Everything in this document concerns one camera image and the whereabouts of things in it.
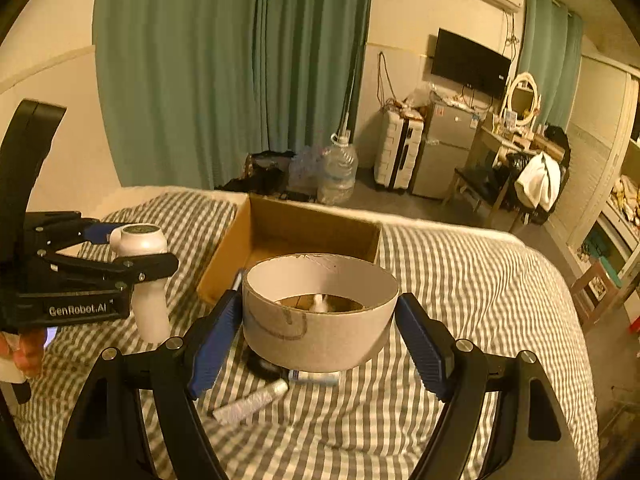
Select white handheld device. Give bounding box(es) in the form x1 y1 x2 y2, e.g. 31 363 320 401
108 223 172 344

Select wooden stool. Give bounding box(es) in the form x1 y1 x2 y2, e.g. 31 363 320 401
569 259 622 332

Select round white mirror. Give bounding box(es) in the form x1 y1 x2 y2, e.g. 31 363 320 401
505 72 543 128

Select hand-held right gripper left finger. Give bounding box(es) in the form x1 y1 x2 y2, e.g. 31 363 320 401
55 290 244 480

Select large clear water bottle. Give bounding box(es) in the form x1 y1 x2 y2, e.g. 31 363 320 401
317 131 359 206

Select small white tube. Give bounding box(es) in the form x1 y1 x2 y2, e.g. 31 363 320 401
287 369 342 387

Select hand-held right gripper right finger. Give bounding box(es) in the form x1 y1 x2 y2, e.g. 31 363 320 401
397 292 587 480

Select white suitcase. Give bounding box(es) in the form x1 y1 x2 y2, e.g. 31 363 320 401
373 106 426 192

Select brown cardboard box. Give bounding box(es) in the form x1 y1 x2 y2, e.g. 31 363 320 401
197 193 384 307

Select round cardboard ring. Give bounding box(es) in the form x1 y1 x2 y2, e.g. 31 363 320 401
242 254 400 372

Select white garment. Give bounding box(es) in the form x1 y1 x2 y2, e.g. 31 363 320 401
514 152 561 211

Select narrow green curtain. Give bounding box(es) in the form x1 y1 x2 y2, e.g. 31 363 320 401
516 0 584 132

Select silver mini fridge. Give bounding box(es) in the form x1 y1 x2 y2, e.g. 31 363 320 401
411 101 484 200

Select wooden chair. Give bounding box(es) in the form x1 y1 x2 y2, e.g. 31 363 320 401
442 164 532 227

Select wooden vanity desk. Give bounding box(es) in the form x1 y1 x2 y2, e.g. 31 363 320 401
469 124 568 171

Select grey checkered bed sheet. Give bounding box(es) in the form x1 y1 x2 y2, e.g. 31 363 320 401
10 190 601 480

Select white wardrobe shelf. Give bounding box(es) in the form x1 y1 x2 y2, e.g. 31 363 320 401
564 54 640 292

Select person's left hand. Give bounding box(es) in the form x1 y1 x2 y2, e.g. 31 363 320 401
0 328 49 379

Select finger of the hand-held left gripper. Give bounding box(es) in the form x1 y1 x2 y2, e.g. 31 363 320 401
31 211 121 257
41 252 180 292

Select dark bag pile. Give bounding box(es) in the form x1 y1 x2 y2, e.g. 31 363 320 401
216 150 297 196

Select wall cables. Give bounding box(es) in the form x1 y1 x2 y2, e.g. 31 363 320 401
376 51 397 109

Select wide green curtain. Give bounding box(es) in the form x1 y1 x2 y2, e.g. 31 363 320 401
92 0 376 202

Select black wall television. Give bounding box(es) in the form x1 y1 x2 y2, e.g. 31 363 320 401
430 28 513 101

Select black bag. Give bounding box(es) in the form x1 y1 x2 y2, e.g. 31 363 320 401
542 125 572 167

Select clear plastic bag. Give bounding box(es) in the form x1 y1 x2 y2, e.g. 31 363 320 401
289 146 327 197

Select silver tube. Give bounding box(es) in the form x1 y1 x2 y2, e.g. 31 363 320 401
212 378 290 424

